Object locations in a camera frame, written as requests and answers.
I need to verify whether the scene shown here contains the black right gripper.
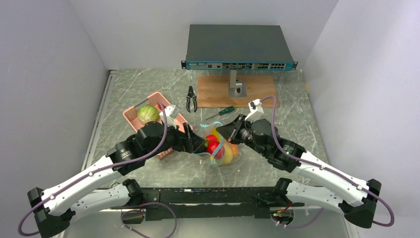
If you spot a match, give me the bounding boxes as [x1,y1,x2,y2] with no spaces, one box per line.
[216,114,268,157]

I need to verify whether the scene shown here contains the black handled pliers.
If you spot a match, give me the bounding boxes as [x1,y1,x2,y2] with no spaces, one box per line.
[186,85,198,113]

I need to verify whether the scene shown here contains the pink plastic basket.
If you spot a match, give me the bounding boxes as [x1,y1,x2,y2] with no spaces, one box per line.
[122,92,189,160]

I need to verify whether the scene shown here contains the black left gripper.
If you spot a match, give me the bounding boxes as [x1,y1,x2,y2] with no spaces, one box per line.
[144,119,204,160]

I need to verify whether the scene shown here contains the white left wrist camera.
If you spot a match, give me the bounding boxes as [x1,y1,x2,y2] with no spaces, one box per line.
[159,104,180,128]

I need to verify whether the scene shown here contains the grey network switch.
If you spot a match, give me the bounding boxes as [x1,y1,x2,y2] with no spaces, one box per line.
[181,24,298,71]

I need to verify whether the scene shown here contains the metal stand post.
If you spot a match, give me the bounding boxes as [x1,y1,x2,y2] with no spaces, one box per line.
[228,70,247,98]

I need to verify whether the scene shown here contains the green handled screwdriver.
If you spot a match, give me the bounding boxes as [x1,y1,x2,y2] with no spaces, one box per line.
[207,106,235,120]

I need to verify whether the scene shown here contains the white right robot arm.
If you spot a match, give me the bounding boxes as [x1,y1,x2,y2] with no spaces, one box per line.
[216,115,381,229]

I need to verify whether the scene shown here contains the green cabbage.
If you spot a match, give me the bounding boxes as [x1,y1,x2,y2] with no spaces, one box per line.
[137,105,159,124]

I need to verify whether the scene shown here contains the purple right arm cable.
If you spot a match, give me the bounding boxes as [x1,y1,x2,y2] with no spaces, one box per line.
[259,96,395,228]

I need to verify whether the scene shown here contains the aluminium frame rail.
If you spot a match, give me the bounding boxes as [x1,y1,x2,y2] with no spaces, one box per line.
[52,69,118,238]

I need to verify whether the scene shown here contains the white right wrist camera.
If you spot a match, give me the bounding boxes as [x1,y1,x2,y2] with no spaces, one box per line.
[245,99,264,122]

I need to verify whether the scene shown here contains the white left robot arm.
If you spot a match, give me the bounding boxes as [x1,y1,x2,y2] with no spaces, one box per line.
[28,122,206,238]

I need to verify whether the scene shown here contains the clear zip top bag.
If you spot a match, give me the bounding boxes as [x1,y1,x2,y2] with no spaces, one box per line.
[195,121,241,166]

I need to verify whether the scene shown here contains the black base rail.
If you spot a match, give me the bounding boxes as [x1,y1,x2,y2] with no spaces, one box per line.
[121,186,303,221]

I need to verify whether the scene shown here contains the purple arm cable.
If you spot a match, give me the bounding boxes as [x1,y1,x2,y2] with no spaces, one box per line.
[18,101,168,237]
[259,96,395,228]

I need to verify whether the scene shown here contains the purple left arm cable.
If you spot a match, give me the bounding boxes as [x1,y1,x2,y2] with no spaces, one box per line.
[18,101,168,237]

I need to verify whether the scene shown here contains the red round fruit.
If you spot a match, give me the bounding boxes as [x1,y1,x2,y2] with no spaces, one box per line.
[206,141,224,160]

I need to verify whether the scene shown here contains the wooden board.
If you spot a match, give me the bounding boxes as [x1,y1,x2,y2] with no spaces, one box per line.
[197,75,277,108]

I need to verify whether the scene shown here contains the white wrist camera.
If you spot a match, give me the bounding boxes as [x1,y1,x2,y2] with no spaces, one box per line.
[159,104,180,128]
[245,99,264,122]

